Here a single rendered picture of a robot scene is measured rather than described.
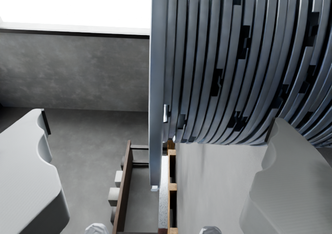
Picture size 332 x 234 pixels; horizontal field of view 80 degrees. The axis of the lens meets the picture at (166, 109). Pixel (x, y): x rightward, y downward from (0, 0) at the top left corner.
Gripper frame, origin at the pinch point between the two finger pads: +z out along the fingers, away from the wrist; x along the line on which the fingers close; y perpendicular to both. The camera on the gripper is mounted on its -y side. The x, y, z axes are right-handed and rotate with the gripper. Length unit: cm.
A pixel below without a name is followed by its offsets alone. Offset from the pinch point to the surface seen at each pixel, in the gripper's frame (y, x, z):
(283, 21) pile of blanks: -4.8, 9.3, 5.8
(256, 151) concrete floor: 28.0, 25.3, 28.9
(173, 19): -4.5, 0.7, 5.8
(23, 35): 67, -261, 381
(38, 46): 86, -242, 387
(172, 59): -1.6, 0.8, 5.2
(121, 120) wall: 263, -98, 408
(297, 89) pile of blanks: 0.5, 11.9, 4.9
